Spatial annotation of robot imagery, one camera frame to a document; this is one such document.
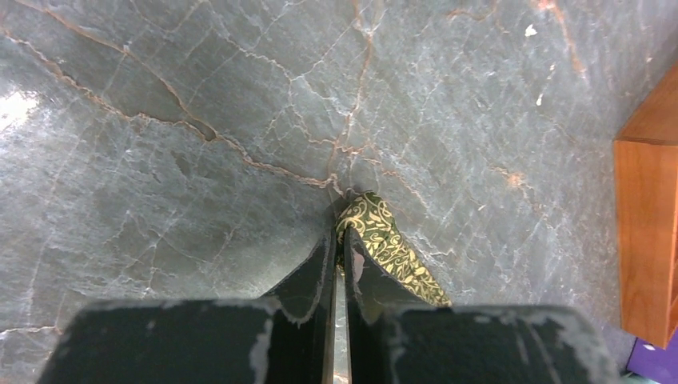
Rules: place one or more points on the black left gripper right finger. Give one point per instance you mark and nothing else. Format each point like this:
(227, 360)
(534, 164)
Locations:
(395, 337)

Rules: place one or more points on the orange wooden compartment tray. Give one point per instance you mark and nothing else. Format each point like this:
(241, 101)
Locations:
(645, 154)

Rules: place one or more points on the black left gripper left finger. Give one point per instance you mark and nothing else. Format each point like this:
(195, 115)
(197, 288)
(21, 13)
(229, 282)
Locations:
(283, 336)

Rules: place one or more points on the green gold vine tie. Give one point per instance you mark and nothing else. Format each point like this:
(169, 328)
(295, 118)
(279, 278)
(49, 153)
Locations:
(370, 216)

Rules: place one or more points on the purple metronome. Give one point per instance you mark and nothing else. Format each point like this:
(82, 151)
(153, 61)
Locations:
(653, 362)

